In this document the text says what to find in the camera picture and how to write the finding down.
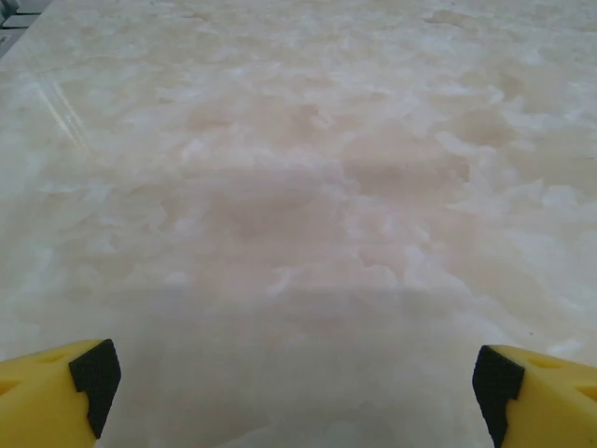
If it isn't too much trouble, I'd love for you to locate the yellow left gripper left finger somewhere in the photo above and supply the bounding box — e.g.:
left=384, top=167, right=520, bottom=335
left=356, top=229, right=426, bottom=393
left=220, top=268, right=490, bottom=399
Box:
left=0, top=339, right=121, bottom=448

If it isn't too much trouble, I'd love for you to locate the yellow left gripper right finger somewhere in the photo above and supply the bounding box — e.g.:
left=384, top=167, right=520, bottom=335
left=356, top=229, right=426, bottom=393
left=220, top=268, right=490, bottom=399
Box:
left=472, top=344, right=597, bottom=448

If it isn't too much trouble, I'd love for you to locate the aluminium side rail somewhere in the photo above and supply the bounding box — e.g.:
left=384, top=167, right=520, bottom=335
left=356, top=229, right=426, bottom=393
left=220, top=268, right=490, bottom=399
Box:
left=0, top=0, right=50, bottom=60

